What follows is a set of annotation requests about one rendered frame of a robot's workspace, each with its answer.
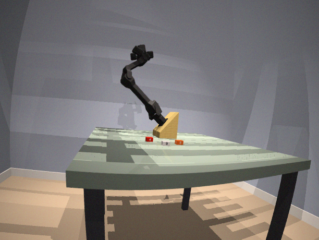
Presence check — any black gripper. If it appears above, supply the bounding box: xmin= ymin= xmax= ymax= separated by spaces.
xmin=130 ymin=51 xmax=154 ymax=61

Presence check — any red block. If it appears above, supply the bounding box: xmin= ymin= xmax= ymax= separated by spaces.
xmin=145 ymin=137 xmax=153 ymax=142

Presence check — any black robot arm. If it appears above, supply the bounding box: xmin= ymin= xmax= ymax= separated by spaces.
xmin=120 ymin=44 xmax=168 ymax=126

